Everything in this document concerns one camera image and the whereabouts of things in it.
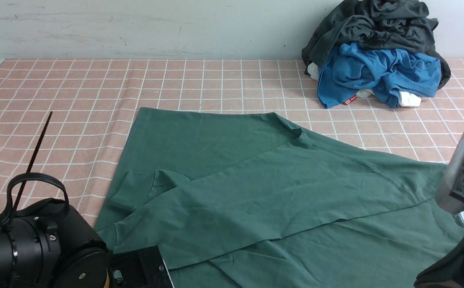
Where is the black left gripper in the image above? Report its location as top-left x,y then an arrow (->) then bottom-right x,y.
108,246 -> 174,288

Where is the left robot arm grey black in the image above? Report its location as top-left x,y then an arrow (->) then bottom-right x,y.
0,198 -> 174,288

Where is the blue crumpled garment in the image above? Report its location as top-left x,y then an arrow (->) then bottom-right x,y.
317,43 -> 442,109

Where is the green long-sleeved shirt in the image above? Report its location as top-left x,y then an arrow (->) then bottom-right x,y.
95,108 -> 464,288

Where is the pink checkered tablecloth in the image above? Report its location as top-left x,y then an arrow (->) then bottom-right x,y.
0,59 -> 464,222

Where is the black zip tie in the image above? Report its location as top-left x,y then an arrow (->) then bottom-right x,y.
13,111 -> 53,211

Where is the dark grey crumpled garment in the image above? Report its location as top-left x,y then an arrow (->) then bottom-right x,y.
301,0 -> 451,89

